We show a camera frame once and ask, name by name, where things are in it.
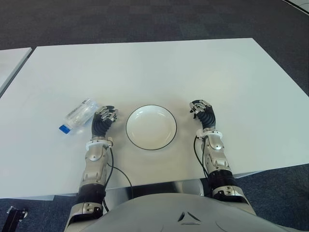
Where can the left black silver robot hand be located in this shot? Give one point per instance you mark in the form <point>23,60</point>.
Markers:
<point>102,124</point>

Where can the white plate with black rim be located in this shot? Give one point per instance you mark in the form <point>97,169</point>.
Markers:
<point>151,127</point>

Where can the black metal stand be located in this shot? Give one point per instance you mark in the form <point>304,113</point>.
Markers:
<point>15,216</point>

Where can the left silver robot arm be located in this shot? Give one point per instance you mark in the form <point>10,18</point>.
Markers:
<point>95,159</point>

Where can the neighbouring white table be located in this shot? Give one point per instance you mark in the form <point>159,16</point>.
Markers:
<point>10,65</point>

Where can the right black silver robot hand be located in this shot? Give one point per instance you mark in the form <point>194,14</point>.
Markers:
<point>207,118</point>

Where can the clear plastic water bottle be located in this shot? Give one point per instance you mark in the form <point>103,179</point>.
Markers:
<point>80,113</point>

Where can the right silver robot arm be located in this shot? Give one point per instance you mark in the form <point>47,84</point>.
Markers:
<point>217,157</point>

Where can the grey robot torso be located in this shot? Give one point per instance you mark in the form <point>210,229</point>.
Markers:
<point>183,215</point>

